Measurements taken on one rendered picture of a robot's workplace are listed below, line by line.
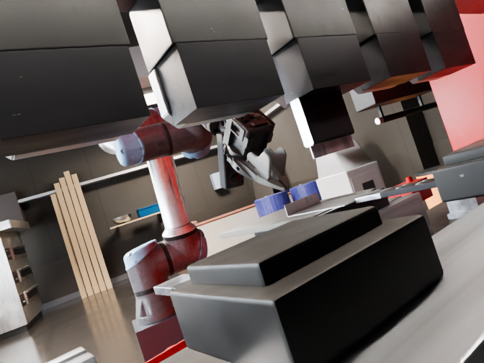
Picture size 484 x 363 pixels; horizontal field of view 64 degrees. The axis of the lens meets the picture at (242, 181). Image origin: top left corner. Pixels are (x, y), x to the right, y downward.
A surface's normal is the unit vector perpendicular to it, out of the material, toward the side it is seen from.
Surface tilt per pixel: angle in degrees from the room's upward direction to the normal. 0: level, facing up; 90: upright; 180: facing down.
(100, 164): 90
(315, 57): 90
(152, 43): 90
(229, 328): 90
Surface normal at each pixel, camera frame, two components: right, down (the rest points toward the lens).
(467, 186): -0.78, 0.25
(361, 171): 0.39, -0.15
